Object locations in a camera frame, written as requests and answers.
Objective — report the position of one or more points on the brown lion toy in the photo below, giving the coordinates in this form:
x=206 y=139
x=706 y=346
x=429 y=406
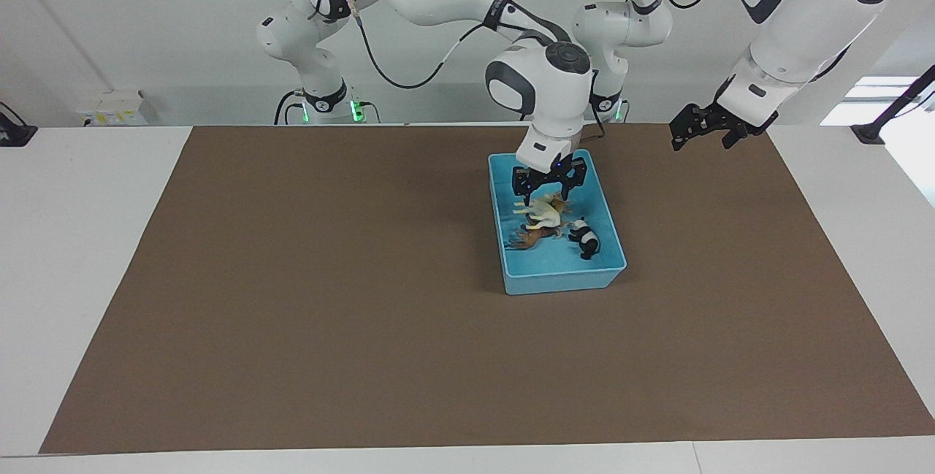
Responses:
x=529 y=238

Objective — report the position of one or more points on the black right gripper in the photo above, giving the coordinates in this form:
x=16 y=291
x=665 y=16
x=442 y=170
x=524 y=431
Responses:
x=551 y=167

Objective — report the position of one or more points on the brown table mat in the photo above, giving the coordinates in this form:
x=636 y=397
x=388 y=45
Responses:
x=409 y=357

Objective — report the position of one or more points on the black camera stand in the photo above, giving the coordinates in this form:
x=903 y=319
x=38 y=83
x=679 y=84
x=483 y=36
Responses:
x=887 y=112

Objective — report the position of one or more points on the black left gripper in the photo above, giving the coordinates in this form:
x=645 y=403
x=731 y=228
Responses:
x=741 y=117

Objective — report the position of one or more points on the cream camel toy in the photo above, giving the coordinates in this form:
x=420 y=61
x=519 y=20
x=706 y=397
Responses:
x=542 y=215

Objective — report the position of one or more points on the black clamp mount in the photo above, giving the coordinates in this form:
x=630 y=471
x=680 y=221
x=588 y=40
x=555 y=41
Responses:
x=13 y=134

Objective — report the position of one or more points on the white wall socket box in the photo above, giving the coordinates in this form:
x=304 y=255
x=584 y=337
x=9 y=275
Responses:
x=113 y=109

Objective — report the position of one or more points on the black white panda toy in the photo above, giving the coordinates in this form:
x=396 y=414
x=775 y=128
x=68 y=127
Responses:
x=586 y=240

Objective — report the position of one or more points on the light blue storage box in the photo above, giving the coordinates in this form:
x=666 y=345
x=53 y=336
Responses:
x=562 y=273

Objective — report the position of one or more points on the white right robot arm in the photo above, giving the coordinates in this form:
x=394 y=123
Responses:
x=540 y=87

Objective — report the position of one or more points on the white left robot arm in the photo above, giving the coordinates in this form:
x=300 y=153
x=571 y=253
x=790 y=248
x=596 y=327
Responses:
x=796 y=28

